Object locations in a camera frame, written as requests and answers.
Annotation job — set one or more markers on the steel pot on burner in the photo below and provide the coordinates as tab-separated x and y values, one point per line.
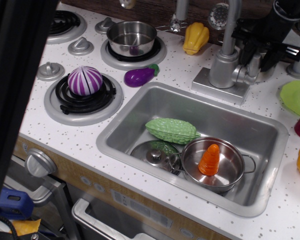
133	39

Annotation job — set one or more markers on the steel pot in sink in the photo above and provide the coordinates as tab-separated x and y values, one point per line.
233	164

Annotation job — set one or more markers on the silver oven dial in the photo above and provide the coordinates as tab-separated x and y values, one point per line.
38	164

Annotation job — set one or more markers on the yellow cloth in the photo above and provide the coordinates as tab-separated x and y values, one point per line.
24	227

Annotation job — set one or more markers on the steel pot lid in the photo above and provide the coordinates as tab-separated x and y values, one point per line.
160	154

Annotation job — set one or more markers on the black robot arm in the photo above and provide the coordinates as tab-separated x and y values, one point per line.
290	6

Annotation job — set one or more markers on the silver toy faucet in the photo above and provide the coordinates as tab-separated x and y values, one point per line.
217	81

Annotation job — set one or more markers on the back right stove burner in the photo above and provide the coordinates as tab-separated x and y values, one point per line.
120	62

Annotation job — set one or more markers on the front right stove burner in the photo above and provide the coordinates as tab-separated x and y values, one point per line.
70	109

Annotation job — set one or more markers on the stove burner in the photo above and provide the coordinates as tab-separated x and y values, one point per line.
120	62
65	27
70	109

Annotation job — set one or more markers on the silver stove knob back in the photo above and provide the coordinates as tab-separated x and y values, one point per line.
103	26

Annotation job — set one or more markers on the hanging steel spoon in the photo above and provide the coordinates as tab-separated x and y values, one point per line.
127	4

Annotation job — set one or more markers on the purple white onion toy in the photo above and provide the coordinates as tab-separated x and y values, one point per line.
85	81

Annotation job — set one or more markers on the green bitter melon toy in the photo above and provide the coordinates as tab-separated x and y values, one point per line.
172	130

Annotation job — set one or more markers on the yellow bell pepper toy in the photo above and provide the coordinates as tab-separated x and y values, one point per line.
196	36

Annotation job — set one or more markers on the silver faucet lever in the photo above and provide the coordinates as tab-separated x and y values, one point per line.
248	74

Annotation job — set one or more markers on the silver stove knob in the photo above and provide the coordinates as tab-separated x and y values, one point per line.
103	26
80	47
50	71

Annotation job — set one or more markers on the purple eggplant toy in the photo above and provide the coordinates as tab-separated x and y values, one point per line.
138	77

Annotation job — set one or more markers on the hanging clear utensil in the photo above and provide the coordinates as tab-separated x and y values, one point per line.
176	25

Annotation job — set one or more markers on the green plastic plate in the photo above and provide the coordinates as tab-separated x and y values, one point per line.
290	96

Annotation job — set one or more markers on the orange carrot toy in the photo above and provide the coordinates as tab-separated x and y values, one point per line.
209	163

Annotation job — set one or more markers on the hanging steel skimmer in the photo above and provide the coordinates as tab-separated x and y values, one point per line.
217	17

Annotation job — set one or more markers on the black foreground pole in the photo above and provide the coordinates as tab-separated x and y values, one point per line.
24	28

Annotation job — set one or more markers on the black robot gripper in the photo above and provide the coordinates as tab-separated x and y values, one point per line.
273	33

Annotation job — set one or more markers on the back left stove burner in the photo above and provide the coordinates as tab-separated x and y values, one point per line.
65	27

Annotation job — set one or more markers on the silver stove knob middle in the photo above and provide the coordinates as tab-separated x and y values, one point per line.
80	47

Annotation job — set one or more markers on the silver toy sink basin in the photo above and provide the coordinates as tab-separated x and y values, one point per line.
262	138

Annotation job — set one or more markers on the blue clamp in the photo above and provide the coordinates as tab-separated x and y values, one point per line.
15	204

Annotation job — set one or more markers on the silver oven door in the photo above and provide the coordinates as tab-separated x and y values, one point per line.
100	221

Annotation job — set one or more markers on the silver stove knob lower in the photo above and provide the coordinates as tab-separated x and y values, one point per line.
50	71

